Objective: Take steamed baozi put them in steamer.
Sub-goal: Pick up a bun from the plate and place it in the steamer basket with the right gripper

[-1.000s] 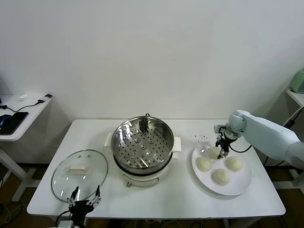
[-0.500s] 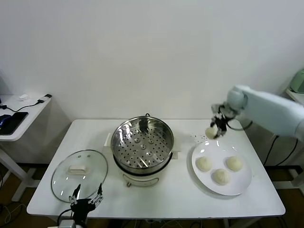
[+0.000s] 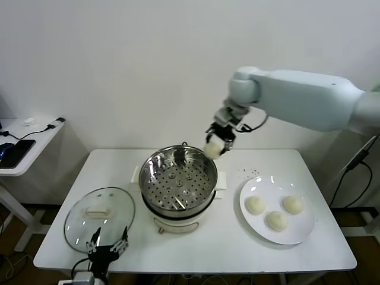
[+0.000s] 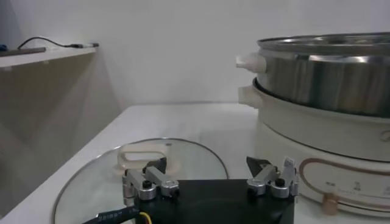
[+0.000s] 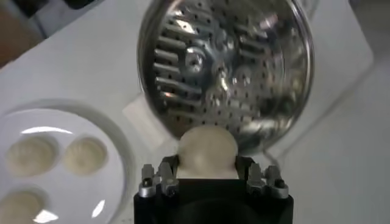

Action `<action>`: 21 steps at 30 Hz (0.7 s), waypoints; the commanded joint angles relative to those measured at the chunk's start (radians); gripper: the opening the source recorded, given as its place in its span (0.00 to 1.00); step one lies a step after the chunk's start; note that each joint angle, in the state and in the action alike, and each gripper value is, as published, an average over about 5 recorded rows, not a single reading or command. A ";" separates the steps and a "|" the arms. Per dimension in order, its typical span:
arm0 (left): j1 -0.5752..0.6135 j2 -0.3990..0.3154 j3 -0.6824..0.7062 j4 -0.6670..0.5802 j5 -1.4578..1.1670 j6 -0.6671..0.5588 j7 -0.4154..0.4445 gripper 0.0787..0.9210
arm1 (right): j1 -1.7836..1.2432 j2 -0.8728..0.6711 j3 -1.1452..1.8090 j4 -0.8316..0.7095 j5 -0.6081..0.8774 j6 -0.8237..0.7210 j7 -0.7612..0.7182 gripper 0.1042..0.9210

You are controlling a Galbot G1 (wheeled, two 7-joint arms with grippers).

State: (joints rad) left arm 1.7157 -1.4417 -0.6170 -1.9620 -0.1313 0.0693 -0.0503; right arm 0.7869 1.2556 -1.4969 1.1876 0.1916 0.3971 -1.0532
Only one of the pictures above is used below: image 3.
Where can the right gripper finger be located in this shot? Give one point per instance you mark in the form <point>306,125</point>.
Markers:
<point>229,145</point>
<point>210,133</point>

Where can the small black white adapter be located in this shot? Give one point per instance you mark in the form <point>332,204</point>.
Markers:
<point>60,120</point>

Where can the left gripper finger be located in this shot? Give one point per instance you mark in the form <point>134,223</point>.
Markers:
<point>94,241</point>
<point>124,240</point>

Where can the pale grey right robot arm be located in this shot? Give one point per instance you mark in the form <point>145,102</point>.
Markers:
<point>297,95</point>

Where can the white electric cooker base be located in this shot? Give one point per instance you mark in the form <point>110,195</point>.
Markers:
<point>178,227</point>

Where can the stainless steel steamer pot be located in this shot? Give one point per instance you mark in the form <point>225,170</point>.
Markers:
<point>154,178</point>

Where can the blue computer mouse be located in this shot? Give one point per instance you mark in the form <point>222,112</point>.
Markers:
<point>6,150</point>

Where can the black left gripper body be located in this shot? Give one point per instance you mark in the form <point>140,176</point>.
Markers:
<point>102,258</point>

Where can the white round plate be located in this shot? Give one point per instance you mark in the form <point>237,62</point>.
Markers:
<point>297,231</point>

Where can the white side table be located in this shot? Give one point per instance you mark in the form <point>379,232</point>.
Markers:
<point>44,141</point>

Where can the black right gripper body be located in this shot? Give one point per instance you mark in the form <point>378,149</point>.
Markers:
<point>223,133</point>

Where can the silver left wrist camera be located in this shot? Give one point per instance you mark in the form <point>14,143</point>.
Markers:
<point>80,279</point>

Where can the white steamed baozi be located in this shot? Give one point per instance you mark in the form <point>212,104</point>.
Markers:
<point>212,151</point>
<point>276,221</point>
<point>254,205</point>
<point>293,204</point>

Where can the black phone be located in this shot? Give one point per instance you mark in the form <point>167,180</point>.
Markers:
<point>17,151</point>

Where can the small white object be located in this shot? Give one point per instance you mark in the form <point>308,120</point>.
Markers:
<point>31,121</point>

